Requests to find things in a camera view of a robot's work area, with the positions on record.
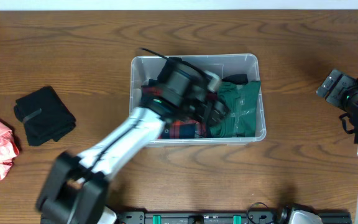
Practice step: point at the red plaid flannel garment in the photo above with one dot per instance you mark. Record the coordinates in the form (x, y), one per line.
(189, 129)

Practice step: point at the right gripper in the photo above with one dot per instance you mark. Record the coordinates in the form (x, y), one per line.
(337, 98)

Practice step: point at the clear plastic storage bin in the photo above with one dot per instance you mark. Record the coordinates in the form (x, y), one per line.
(224, 65)

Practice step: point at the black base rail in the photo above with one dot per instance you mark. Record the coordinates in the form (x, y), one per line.
(258, 213)

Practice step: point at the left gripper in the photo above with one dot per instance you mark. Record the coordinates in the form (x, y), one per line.
(214, 112)

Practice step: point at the black garment pile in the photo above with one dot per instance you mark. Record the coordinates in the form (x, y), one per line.
(182, 78)

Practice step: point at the green garment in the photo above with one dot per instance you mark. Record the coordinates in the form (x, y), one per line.
(242, 103)

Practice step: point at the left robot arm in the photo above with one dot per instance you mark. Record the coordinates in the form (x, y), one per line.
(77, 187)

